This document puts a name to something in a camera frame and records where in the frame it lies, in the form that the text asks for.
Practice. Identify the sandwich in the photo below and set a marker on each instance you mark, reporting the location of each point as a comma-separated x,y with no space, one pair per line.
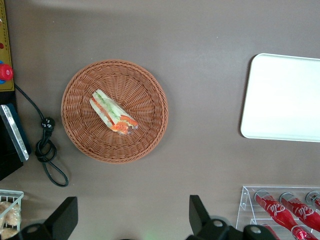
107,110

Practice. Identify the cream plastic tray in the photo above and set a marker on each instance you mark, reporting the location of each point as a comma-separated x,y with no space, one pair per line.
282,100

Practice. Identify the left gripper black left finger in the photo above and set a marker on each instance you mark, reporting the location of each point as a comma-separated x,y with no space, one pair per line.
62,217

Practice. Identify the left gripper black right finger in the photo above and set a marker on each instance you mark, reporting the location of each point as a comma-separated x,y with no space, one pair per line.
200,220

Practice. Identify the red cola bottle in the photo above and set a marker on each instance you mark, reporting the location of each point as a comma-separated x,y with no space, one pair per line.
270,232
301,233
317,203
303,212
273,209

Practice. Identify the round brown wicker basket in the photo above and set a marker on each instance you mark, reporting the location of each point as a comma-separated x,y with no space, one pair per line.
140,82

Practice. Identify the bagged pastry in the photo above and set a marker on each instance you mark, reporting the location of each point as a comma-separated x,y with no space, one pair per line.
10,212
7,233

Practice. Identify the black appliance with yellow panel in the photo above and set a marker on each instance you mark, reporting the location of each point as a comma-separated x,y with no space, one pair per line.
10,140

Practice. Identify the red emergency stop button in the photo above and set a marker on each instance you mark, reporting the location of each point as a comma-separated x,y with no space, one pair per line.
5,72

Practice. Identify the clear acrylic bottle rack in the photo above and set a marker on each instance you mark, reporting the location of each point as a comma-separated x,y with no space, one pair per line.
246,200

